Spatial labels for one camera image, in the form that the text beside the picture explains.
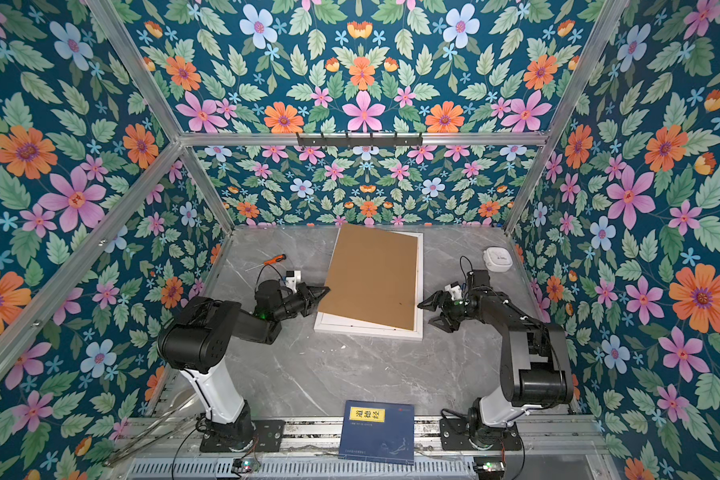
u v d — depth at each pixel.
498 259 1.05
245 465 0.70
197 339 0.50
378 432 0.75
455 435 0.73
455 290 0.88
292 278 0.91
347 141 0.92
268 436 0.74
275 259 1.08
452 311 0.80
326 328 0.91
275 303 0.78
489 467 0.70
